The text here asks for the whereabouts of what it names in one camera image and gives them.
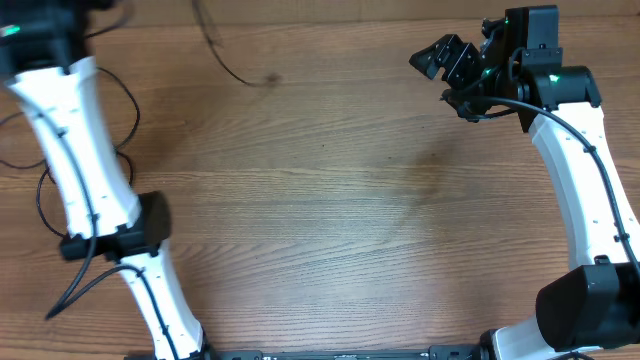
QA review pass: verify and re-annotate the thin black USB cable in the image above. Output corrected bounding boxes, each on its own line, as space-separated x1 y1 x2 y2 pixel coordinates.
189 0 281 89

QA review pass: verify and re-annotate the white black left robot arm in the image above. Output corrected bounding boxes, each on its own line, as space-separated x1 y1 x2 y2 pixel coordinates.
1 1 215 359

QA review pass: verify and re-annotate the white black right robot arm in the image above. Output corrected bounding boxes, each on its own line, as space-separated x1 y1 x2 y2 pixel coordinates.
410 5 639 359

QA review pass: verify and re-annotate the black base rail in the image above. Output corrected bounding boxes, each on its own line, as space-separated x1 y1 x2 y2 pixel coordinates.
187 344 490 360

